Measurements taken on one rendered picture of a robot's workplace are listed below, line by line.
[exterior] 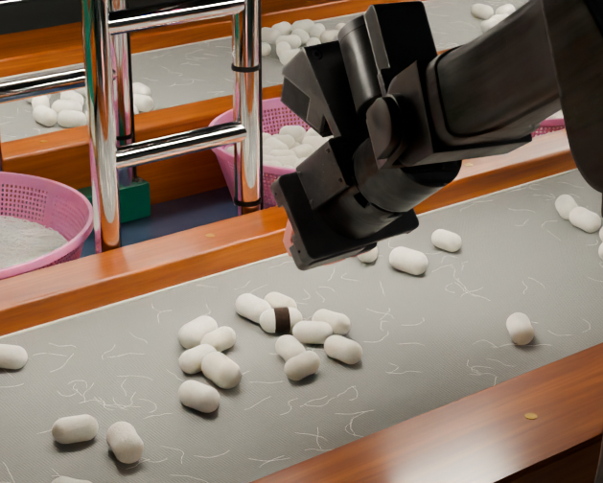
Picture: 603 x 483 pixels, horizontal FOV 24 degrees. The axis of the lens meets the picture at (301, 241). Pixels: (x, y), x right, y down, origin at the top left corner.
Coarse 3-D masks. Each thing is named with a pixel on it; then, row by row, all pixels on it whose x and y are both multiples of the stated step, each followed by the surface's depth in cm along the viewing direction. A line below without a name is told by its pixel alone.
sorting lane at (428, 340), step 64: (512, 192) 142; (576, 192) 142; (384, 256) 127; (448, 256) 127; (512, 256) 127; (576, 256) 127; (64, 320) 115; (128, 320) 115; (384, 320) 115; (448, 320) 115; (576, 320) 115; (0, 384) 105; (64, 384) 105; (128, 384) 105; (256, 384) 105; (320, 384) 105; (384, 384) 105; (448, 384) 105; (0, 448) 96; (64, 448) 96; (192, 448) 96; (256, 448) 96; (320, 448) 96
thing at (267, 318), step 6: (264, 312) 112; (270, 312) 112; (294, 312) 112; (300, 312) 113; (264, 318) 112; (270, 318) 112; (294, 318) 112; (300, 318) 112; (264, 324) 112; (270, 324) 112; (294, 324) 112; (264, 330) 112; (270, 330) 112
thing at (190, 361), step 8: (208, 344) 107; (184, 352) 106; (192, 352) 106; (200, 352) 106; (208, 352) 106; (184, 360) 105; (192, 360) 105; (200, 360) 106; (184, 368) 105; (192, 368) 105; (200, 368) 106
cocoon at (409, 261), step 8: (400, 248) 123; (408, 248) 123; (392, 256) 123; (400, 256) 123; (408, 256) 122; (416, 256) 122; (424, 256) 122; (392, 264) 123; (400, 264) 123; (408, 264) 122; (416, 264) 122; (424, 264) 122; (408, 272) 123; (416, 272) 122
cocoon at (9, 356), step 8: (0, 344) 107; (0, 352) 106; (8, 352) 106; (16, 352) 106; (24, 352) 106; (0, 360) 106; (8, 360) 106; (16, 360) 106; (24, 360) 106; (8, 368) 107; (16, 368) 106
